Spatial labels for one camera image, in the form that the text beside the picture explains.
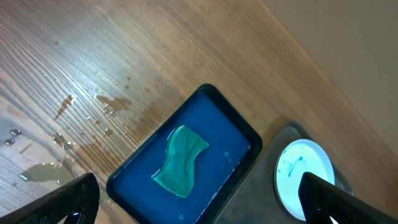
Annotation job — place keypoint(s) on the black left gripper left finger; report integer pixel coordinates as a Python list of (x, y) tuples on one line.
[(74, 202)]

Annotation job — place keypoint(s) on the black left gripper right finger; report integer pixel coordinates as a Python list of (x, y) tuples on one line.
[(322, 202)]

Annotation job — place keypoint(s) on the white plate blue smears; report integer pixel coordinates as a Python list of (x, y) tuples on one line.
[(300, 156)]

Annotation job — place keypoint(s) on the green sponge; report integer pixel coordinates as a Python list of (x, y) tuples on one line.
[(177, 174)]

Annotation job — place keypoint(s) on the dark metal serving tray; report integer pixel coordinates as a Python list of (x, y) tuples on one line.
[(256, 201)]

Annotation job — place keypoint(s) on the black tray of blue water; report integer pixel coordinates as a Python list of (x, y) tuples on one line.
[(219, 170)]

